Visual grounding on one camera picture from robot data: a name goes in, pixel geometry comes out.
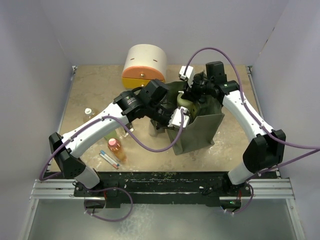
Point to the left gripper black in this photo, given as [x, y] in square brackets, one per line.
[170, 110]

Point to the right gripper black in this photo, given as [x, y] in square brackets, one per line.
[189, 91]

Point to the green pump lotion bottle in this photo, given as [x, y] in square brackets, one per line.
[184, 102]

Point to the green canvas bag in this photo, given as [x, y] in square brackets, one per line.
[201, 130]

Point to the clear square bottle front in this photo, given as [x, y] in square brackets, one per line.
[194, 111]

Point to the clear square bottle black label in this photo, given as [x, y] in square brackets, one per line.
[125, 133]

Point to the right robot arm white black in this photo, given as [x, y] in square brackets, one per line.
[264, 150]

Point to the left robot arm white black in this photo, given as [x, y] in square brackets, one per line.
[143, 101]

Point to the clear conical tube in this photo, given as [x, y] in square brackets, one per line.
[152, 130]

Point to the round-top mini drawer cabinet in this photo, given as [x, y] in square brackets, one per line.
[144, 62]

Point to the green bottle white flip cap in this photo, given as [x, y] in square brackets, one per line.
[112, 135]

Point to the orange bottle pink cap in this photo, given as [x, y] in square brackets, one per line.
[117, 149]

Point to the blue capped pen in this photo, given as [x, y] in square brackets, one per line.
[110, 157]

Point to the red tipped pen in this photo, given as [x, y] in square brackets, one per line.
[110, 164]

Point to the amber bottle white cap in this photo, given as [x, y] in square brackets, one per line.
[89, 113]

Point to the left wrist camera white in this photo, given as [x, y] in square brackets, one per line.
[179, 118]

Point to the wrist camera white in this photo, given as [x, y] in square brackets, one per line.
[186, 74]
[179, 118]

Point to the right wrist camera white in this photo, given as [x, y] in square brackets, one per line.
[186, 74]

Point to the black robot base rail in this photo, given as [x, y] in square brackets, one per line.
[209, 188]

